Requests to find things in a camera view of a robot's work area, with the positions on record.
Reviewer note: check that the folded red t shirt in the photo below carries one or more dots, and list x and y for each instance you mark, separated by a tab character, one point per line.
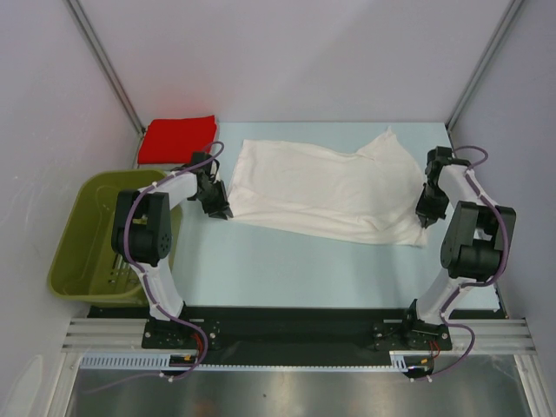
174	139

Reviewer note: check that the white slotted cable duct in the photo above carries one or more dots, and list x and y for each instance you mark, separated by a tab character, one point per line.
175	363

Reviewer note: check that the aluminium frame post left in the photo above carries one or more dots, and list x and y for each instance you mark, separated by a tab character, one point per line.
95	45

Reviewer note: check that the white t shirt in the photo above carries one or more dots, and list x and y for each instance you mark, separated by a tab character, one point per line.
367	197

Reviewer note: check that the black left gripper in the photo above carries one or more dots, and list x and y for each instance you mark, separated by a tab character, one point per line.
221	207

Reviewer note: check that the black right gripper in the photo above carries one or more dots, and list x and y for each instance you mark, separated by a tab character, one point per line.
424	209

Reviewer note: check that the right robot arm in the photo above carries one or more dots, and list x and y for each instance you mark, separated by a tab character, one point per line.
473	253

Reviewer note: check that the aluminium frame post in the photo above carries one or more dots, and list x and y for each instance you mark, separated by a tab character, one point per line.
493	47
95	45

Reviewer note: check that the olive green plastic bin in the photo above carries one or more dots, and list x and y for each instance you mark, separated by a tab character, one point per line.
85	267

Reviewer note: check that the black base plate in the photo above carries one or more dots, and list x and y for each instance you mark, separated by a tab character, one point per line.
289	337

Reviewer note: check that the aluminium front rail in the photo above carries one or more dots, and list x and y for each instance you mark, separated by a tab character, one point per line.
494	337

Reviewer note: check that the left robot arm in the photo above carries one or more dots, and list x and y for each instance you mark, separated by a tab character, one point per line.
142	228

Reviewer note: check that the aluminium frame post right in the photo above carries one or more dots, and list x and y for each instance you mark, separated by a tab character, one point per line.
493	47

